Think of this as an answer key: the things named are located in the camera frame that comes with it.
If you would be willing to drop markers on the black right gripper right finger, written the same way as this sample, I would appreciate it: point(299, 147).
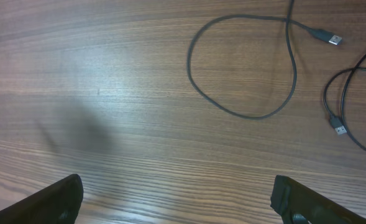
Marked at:
point(296, 203)

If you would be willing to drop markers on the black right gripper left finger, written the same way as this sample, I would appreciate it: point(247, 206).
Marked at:
point(58, 203)

